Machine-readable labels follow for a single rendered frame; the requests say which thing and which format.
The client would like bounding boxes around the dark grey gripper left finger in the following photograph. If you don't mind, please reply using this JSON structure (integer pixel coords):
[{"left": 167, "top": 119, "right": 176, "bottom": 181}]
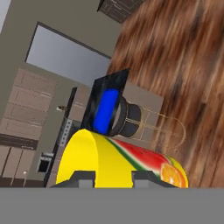
[{"left": 50, "top": 170, "right": 96, "bottom": 189}]

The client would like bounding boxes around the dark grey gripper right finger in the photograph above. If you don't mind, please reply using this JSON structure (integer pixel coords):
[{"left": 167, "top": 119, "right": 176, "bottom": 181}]
[{"left": 130, "top": 170, "right": 179, "bottom": 189}]

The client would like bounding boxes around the yellow cup with fruit print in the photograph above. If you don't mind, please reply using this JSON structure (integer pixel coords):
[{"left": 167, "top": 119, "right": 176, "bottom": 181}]
[{"left": 55, "top": 129, "right": 190, "bottom": 189}]

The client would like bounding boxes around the built-in oven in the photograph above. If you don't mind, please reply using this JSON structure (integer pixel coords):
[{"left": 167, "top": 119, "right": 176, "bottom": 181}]
[{"left": 36, "top": 151, "right": 55, "bottom": 175}]

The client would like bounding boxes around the beige tall cupboard with dark edge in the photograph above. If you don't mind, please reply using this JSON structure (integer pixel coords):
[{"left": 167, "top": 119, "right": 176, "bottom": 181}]
[{"left": 43, "top": 86, "right": 92, "bottom": 187}]

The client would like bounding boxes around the blue rounded object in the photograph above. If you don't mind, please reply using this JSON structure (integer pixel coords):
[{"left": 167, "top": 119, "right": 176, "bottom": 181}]
[{"left": 93, "top": 88, "right": 121, "bottom": 136}]

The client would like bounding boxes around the beige run of cupboards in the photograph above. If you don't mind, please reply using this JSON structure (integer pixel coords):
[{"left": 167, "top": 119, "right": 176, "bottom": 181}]
[{"left": 0, "top": 67, "right": 60, "bottom": 187}]

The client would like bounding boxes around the grey framed window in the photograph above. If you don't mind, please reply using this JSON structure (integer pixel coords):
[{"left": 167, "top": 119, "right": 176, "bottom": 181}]
[{"left": 24, "top": 21, "right": 114, "bottom": 88}]

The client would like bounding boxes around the dark wall cupboard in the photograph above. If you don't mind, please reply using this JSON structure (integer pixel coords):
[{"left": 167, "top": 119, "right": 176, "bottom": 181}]
[{"left": 97, "top": 0, "right": 146, "bottom": 25}]

